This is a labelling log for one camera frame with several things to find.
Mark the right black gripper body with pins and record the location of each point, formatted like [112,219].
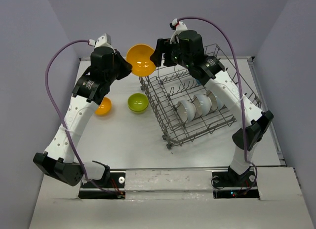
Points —
[173,53]

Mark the orange bowl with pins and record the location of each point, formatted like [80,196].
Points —
[104,107]
[139,57]

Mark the grey wire dish rack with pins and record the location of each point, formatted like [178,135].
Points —
[164,88]

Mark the white bowl stack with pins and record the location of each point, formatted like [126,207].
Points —
[186,111]

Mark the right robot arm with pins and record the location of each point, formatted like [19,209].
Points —
[185,48]

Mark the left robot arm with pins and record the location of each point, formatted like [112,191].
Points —
[60,158]

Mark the green bowl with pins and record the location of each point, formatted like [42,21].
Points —
[138,103]

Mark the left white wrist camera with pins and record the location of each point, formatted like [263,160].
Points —
[103,40]

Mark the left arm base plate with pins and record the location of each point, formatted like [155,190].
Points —
[113,189]

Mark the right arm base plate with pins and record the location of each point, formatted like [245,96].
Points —
[224,188]

